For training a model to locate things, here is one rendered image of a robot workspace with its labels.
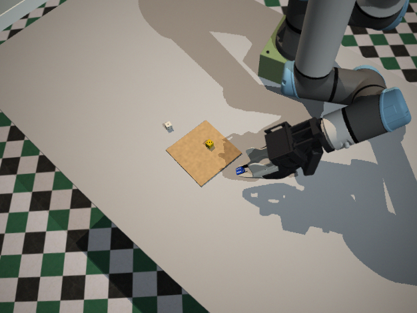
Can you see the tan square mat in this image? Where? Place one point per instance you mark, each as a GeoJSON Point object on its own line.
{"type": "Point", "coordinates": [200, 162]}

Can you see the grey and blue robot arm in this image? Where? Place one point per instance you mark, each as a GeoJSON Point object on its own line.
{"type": "Point", "coordinates": [312, 38]}

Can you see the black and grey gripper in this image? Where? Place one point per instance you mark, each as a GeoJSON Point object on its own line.
{"type": "Point", "coordinates": [287, 149]}

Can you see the blue die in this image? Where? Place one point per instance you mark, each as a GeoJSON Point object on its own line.
{"type": "Point", "coordinates": [240, 170]}

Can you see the yellow die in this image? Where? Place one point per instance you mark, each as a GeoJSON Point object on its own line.
{"type": "Point", "coordinates": [209, 144]}

